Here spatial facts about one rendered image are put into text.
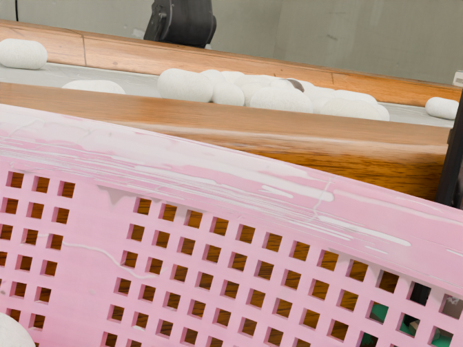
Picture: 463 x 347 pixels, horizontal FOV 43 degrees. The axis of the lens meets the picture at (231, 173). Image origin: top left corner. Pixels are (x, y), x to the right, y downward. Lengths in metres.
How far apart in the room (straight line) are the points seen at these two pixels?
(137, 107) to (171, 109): 0.01
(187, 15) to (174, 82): 0.49
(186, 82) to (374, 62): 1.98
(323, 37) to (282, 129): 2.42
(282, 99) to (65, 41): 0.23
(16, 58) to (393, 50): 1.92
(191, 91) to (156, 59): 0.17
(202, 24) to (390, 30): 1.49
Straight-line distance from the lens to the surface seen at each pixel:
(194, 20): 0.85
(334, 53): 2.51
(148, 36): 0.88
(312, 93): 0.40
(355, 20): 2.44
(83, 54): 0.51
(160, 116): 0.16
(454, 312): 0.18
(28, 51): 0.43
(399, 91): 0.67
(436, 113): 0.59
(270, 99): 0.34
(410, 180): 0.19
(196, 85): 0.36
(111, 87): 0.25
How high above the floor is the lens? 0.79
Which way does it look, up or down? 14 degrees down
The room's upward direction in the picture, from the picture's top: 9 degrees clockwise
